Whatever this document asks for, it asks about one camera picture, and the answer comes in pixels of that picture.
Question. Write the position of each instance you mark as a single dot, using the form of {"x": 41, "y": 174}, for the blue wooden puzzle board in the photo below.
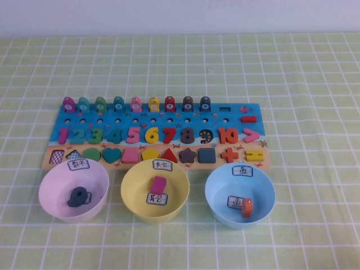
{"x": 180, "y": 123}

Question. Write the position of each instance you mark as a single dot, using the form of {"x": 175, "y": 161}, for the brown star piece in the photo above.
{"x": 187, "y": 155}

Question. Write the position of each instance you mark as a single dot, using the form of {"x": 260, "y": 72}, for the red triangle piece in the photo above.
{"x": 168, "y": 157}

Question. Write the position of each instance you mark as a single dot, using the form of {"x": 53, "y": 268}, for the brown fish piece number eight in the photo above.
{"x": 188, "y": 104}

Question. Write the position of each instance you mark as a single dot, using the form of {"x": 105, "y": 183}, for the red fish piece number seven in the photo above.
{"x": 170, "y": 104}

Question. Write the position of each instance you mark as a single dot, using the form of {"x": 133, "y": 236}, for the dark blue square piece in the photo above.
{"x": 207, "y": 155}

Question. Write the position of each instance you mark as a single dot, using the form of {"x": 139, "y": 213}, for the white label on yellow bowl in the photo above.
{"x": 162, "y": 165}
{"x": 156, "y": 198}

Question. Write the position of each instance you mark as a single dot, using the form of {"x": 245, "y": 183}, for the yellow pentagon piece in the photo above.
{"x": 150, "y": 154}

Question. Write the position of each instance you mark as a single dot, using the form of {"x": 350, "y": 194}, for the yellow fish piece number six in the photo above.
{"x": 153, "y": 104}

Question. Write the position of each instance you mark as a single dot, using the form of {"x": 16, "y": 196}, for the pink fish piece number five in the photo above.
{"x": 136, "y": 105}

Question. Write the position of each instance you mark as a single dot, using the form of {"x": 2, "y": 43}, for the orange plus sign piece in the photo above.
{"x": 229, "y": 155}

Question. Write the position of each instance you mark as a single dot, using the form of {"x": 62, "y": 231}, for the magenta rectangle piece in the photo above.
{"x": 158, "y": 184}

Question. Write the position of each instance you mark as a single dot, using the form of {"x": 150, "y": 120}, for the pink trapezoid piece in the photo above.
{"x": 130, "y": 156}

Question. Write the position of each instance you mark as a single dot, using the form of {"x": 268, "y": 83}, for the teal fish piece number four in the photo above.
{"x": 119, "y": 104}

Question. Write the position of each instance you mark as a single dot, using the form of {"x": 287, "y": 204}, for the yellow plastic bowl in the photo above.
{"x": 132, "y": 185}

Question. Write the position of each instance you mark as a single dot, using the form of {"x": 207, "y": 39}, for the red minus sign piece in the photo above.
{"x": 249, "y": 119}

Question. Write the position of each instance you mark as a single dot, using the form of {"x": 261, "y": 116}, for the teal heart piece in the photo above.
{"x": 111, "y": 154}

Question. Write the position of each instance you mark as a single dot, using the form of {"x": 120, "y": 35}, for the white label on blue bowl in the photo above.
{"x": 234, "y": 202}
{"x": 242, "y": 171}

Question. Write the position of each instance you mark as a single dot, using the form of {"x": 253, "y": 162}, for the pink greater-than sign piece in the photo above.
{"x": 253, "y": 135}

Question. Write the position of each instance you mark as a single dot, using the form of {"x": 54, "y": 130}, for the yellow equals sign piece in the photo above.
{"x": 254, "y": 152}

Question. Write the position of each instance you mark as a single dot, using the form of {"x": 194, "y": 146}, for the green fish piece number three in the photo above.
{"x": 100, "y": 105}

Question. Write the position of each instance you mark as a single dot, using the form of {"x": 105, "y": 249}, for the green circle piece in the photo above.
{"x": 91, "y": 154}

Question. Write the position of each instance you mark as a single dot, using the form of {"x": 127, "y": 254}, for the orange fish piece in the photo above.
{"x": 246, "y": 208}

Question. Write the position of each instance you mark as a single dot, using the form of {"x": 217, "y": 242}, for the light blue plastic bowl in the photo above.
{"x": 261, "y": 191}

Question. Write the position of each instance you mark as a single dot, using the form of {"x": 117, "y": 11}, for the teal fish piece number two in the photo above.
{"x": 83, "y": 105}

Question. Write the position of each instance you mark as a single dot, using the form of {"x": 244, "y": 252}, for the grey flat piece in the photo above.
{"x": 89, "y": 197}

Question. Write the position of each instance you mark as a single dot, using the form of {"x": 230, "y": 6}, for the magenta fish piece number one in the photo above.
{"x": 68, "y": 104}

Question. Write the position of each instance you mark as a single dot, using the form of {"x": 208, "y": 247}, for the dark blue number piece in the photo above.
{"x": 73, "y": 200}

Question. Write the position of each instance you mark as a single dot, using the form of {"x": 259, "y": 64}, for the pink plastic bowl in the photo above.
{"x": 56, "y": 180}

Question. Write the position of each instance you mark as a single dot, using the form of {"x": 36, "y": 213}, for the brown wooden number eight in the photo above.
{"x": 188, "y": 135}

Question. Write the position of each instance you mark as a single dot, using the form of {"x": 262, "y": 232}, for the red wooden number seven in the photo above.
{"x": 170, "y": 135}

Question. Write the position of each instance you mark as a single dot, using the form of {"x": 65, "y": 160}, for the yellow wooden number six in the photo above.
{"x": 149, "y": 136}

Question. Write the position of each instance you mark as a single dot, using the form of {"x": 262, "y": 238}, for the orange wooden number ten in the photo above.
{"x": 222, "y": 135}

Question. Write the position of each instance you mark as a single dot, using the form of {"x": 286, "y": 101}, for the pink wooden number five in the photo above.
{"x": 134, "y": 134}

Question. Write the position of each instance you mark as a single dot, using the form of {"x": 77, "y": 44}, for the green wooden number three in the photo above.
{"x": 96, "y": 135}

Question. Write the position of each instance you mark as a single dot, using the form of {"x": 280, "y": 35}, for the teal wooden number two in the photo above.
{"x": 77, "y": 139}

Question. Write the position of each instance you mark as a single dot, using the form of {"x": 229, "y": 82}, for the magenta wooden number one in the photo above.
{"x": 63, "y": 135}

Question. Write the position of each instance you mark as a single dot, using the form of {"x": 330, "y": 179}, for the green checked tablecloth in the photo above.
{"x": 309, "y": 84}

